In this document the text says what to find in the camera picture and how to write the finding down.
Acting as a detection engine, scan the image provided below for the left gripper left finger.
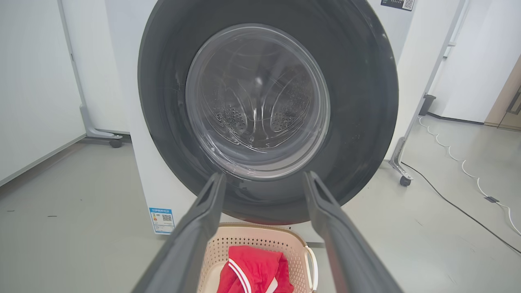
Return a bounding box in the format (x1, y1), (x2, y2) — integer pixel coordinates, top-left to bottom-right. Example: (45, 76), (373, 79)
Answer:
(131, 172), (227, 293)

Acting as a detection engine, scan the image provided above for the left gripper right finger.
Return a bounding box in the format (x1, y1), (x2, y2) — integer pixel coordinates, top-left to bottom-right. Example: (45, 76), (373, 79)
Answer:
(303, 171), (403, 293)

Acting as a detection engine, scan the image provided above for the red garment with white stripes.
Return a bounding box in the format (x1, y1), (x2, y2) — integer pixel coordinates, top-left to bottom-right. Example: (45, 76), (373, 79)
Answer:
(217, 245), (294, 293)

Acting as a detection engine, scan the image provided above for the dark grey glass washer door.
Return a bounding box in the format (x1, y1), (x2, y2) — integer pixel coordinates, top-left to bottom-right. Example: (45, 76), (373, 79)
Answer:
(138, 0), (399, 225)

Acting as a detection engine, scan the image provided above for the beige perforated laundry basket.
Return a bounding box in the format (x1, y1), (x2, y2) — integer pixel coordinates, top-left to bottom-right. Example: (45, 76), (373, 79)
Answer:
(197, 223), (319, 293)

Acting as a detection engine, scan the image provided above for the white front-loading washing machine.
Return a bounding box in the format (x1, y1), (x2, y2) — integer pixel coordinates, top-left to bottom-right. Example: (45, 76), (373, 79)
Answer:
(104, 0), (426, 245)

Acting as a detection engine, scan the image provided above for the wooden room door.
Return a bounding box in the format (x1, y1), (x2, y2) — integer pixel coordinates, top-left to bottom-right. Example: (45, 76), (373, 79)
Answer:
(484, 55), (521, 131)

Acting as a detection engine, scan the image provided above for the blue energy label sticker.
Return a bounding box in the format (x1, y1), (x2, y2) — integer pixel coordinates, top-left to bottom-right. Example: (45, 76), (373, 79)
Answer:
(149, 208), (175, 234)

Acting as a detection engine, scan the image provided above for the metal leg with caster wheel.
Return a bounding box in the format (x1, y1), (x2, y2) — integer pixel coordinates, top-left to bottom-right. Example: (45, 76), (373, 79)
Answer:
(389, 0), (466, 187)

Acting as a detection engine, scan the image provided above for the white partition panel on casters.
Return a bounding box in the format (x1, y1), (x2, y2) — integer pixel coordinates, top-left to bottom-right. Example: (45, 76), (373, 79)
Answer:
(57, 0), (131, 148)

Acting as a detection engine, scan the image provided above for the white floor cable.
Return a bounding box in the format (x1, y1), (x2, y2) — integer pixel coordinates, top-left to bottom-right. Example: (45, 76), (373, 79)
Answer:
(418, 116), (521, 236)

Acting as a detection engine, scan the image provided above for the small black box by wall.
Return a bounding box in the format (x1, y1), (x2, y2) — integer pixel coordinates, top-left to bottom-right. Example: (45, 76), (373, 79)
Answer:
(419, 94), (436, 116)

